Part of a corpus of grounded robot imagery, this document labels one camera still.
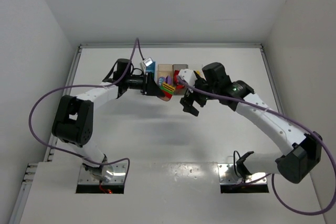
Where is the striped lego block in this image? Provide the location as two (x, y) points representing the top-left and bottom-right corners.
(160, 82), (175, 101)

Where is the purple lego brick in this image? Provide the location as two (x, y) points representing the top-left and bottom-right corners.
(158, 77), (165, 85)

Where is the purple green lego piece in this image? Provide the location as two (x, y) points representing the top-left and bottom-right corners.
(165, 76), (173, 85)

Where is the red arched lego brick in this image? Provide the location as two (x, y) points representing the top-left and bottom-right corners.
(174, 70), (180, 77)

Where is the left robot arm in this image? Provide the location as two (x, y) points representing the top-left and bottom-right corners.
(51, 58), (165, 170)

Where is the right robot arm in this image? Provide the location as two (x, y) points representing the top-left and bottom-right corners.
(176, 62), (322, 184)

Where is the blue container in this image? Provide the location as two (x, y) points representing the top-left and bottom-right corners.
(145, 61), (156, 78)

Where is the clear container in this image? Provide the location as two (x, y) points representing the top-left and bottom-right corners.
(191, 64), (204, 78)

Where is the tan translucent container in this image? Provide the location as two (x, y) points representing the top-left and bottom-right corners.
(157, 64), (173, 81)

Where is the grey translucent container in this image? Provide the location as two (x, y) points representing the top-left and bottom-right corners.
(173, 64), (188, 95)

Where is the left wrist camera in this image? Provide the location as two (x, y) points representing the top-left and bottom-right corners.
(140, 57), (154, 69)

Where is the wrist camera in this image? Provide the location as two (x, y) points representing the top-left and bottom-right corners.
(177, 69), (197, 87)
(140, 57), (154, 69)

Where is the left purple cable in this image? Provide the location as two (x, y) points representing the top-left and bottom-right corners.
(28, 37), (148, 180)

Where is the purple cable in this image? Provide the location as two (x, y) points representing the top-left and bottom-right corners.
(28, 37), (148, 180)
(176, 76), (336, 216)

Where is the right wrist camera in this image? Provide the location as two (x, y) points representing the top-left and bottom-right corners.
(177, 69), (197, 87)

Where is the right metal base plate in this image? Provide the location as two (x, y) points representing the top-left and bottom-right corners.
(217, 163), (267, 186)

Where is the metal base plate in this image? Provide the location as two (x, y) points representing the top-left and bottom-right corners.
(78, 163), (127, 186)
(217, 163), (267, 186)

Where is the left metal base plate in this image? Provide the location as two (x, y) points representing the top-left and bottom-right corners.
(78, 163), (127, 186)

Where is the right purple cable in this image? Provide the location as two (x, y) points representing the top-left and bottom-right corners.
(176, 76), (336, 216)

